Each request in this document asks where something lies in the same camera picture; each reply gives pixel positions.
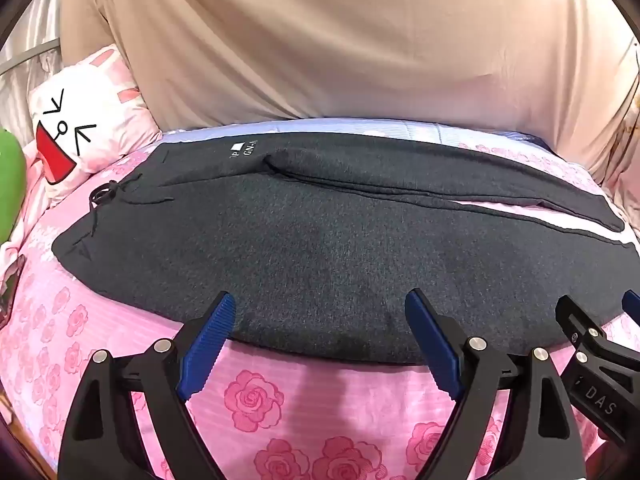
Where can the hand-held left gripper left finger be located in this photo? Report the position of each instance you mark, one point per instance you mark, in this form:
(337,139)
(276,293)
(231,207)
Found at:
(212,340)

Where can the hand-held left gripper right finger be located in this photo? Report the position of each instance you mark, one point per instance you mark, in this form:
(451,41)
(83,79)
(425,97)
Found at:
(430,337)

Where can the wooden bed frame edge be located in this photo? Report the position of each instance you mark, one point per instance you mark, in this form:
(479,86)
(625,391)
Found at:
(30,445)

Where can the beige hanging cloth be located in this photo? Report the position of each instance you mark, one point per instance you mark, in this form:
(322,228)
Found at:
(325,45)

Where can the white rabbit face pillow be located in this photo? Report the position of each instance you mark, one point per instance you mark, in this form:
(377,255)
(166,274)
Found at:
(100,105)

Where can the metal bed frame bar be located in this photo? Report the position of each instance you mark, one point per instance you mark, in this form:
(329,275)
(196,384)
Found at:
(25,57)

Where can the white floral curtain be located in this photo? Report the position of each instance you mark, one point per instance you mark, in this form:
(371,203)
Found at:
(625,125)

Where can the green plush toy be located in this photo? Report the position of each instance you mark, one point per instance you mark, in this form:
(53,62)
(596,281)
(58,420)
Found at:
(10,185)

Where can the pink floral bed sheet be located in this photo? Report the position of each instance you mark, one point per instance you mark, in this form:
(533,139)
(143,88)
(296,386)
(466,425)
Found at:
(260,400)

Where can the dark grey pants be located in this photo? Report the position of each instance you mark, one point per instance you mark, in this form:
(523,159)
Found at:
(300,260)

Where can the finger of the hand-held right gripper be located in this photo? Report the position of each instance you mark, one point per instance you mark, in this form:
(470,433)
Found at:
(580,325)
(632,302)

